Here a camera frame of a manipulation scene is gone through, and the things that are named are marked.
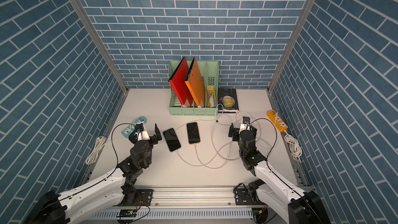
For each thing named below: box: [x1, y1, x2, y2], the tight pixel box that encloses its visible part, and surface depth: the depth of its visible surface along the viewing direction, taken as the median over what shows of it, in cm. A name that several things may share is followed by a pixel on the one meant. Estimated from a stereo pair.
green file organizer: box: [168, 60, 219, 117], surface depth 104 cm
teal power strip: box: [120, 116, 148, 139], surface depth 96 cm
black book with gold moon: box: [217, 87, 239, 114], surface depth 114 cm
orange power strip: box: [266, 109, 289, 133], surface depth 100 cm
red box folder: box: [167, 56, 194, 107], surface depth 88 cm
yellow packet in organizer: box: [206, 85, 217, 108], surface depth 114 cm
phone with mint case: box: [162, 128, 181, 152], surface depth 93 cm
